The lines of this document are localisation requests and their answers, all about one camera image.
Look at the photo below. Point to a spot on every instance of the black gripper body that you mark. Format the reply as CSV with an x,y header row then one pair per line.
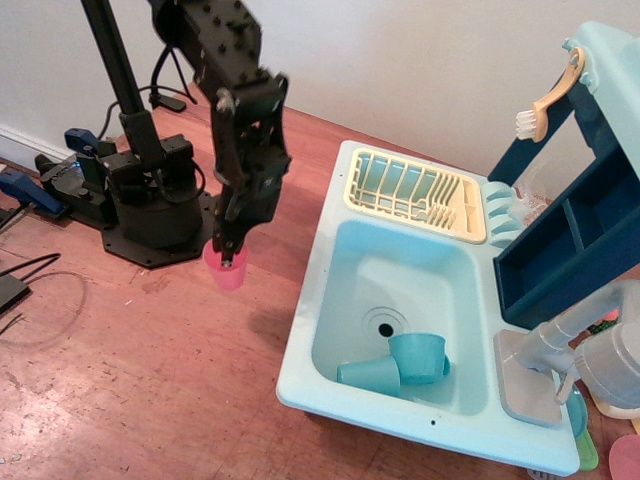
x,y
254,202

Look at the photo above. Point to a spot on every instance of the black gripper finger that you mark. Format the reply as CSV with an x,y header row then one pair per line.
x,y
233,253
217,238

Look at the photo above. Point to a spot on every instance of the pink plastic cup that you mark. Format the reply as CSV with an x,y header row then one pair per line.
x,y
228,277

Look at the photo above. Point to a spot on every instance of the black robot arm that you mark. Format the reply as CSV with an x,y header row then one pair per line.
x,y
221,41

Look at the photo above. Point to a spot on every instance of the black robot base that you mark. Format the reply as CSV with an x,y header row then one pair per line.
x,y
164,216

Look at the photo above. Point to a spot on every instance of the light blue toy sink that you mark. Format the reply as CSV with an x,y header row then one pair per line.
x,y
367,275

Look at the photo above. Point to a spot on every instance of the teal plastic cup lying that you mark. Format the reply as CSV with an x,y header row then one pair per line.
x,y
380,375

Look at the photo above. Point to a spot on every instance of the blue black clamp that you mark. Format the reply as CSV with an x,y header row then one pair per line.
x,y
79,182

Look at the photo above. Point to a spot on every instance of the cream dish rack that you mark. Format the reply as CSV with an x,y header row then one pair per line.
x,y
417,194

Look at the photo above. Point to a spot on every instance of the black flat device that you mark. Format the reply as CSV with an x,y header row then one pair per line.
x,y
12,290

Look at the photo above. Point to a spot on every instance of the tan dish brush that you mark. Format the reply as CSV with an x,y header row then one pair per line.
x,y
533,124

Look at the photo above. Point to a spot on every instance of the grey toy faucet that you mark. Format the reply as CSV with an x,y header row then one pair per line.
x,y
536,370

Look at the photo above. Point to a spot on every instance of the dark blue toy shelf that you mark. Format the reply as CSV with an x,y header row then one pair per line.
x,y
587,237

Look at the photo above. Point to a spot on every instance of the teal plastic plate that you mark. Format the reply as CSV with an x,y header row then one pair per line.
x,y
578,411

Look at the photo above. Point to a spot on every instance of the grey toy pot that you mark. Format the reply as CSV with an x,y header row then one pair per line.
x,y
608,364

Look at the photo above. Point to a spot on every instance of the green plastic plate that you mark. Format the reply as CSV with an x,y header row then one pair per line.
x,y
588,455

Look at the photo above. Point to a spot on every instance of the pink plate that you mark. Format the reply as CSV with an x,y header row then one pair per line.
x,y
624,458

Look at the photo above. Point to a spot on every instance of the blue clamp handle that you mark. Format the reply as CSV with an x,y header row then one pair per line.
x,y
21,187

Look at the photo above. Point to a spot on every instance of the teal cup with handle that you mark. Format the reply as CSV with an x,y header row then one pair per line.
x,y
420,357

